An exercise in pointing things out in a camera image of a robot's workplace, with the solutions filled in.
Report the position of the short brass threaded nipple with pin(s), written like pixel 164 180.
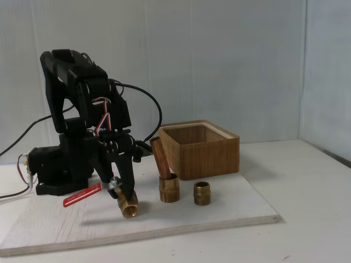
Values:
pixel 201 194

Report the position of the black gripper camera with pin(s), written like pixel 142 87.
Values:
pixel 137 153

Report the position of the brown wooden box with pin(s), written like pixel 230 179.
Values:
pixel 208 159

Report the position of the white wooden board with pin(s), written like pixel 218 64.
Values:
pixel 233 202

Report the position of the tall brass pipe fitting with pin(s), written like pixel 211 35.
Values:
pixel 169 191

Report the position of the copper pipe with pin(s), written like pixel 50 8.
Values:
pixel 160 159

